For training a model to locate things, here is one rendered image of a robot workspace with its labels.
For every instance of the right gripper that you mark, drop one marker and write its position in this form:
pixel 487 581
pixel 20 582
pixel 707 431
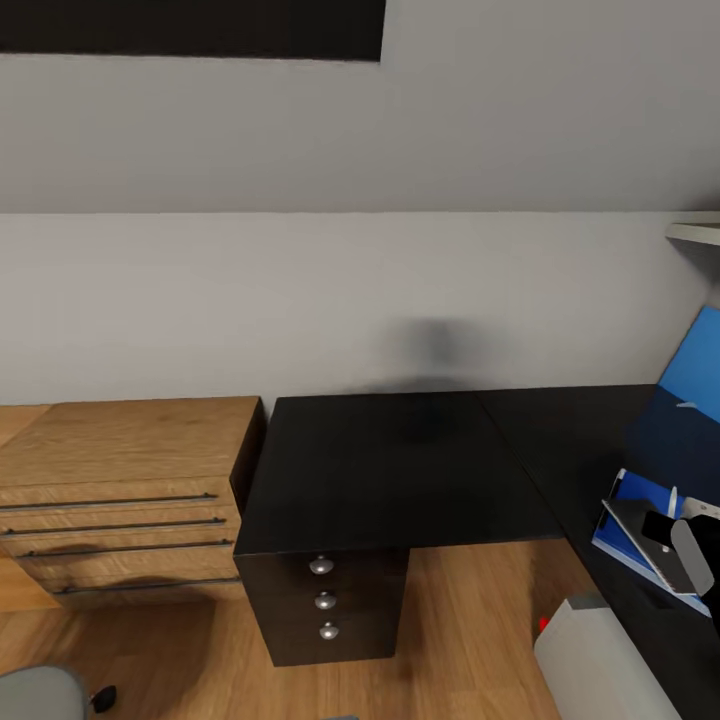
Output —
pixel 658 527

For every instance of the fixed window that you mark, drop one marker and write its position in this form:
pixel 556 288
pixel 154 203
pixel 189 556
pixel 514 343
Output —
pixel 319 30

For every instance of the folder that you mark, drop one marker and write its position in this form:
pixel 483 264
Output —
pixel 610 538

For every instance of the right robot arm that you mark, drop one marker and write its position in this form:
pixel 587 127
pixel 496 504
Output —
pixel 696 539

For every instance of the swivel chair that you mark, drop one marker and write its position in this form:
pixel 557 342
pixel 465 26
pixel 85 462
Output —
pixel 50 691

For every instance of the notebook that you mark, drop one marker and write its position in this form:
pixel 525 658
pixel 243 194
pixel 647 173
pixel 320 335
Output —
pixel 630 515

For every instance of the desktop computer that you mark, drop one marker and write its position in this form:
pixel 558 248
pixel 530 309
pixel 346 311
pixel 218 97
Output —
pixel 593 669

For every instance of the room divider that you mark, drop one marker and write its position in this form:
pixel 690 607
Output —
pixel 694 373

